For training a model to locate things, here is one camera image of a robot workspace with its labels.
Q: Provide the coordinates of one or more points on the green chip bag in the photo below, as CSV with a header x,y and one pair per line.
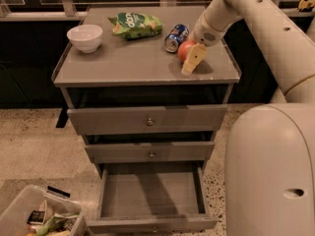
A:
x,y
133,25

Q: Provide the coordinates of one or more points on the grey open bottom drawer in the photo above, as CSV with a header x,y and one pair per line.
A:
x,y
153,198

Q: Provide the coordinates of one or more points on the blue soda can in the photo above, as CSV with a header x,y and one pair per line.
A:
x,y
175,38

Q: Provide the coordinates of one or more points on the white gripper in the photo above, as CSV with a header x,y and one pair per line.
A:
x,y
204,33

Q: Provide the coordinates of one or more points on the grey middle drawer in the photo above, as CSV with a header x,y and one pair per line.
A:
x,y
150,152

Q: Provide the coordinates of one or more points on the white ceramic bowl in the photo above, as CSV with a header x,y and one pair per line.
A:
x,y
86,38

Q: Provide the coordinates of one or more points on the grey top drawer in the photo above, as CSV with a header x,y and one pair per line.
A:
x,y
140,120

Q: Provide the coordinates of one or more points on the red apple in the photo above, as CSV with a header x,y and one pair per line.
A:
x,y
184,48

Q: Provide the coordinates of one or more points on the grey drawer cabinet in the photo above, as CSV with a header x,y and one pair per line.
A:
x,y
141,73

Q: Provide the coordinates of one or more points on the green snack packet in bin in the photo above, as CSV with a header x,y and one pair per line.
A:
x,y
58,225

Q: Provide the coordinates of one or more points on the clear plastic storage bin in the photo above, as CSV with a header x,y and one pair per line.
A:
x,y
13,220

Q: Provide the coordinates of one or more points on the yellow object on ledge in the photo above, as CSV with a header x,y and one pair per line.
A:
x,y
306,5

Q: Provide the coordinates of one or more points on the black packet in bin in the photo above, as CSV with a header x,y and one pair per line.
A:
x,y
36,217

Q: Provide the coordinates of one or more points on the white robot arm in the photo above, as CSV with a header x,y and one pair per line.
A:
x,y
269,169

